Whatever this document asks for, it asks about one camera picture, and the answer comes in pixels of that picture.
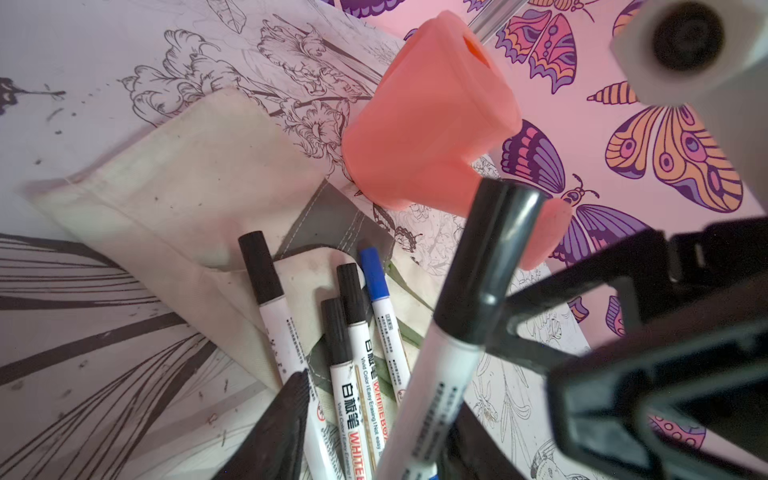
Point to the thin white pen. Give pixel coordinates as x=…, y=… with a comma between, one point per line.
x=386, y=322

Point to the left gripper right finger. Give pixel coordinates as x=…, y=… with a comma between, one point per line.
x=471, y=454

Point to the white whiteboard marker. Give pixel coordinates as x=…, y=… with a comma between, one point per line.
x=319, y=449

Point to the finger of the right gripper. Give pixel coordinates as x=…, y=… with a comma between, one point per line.
x=707, y=361
x=627, y=285

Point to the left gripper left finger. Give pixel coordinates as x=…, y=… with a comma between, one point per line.
x=274, y=447

